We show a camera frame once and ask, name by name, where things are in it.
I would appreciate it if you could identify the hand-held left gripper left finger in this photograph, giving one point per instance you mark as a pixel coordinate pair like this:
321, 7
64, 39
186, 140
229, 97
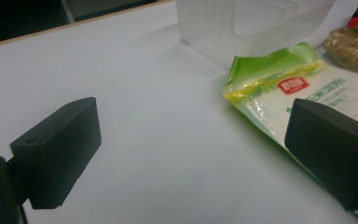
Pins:
59, 149

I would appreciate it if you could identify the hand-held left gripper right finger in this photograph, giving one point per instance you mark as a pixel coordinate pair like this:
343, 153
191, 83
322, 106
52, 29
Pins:
332, 149

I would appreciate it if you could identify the green and white food packet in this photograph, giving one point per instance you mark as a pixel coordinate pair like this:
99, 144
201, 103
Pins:
323, 90

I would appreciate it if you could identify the brown and gold food packet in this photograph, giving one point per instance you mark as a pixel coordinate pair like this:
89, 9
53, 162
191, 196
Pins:
354, 49

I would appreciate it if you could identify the clear plastic container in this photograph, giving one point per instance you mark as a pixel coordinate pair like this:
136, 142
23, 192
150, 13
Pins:
214, 31

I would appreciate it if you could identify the white table sheet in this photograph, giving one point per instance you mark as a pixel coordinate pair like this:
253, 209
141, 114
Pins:
167, 124

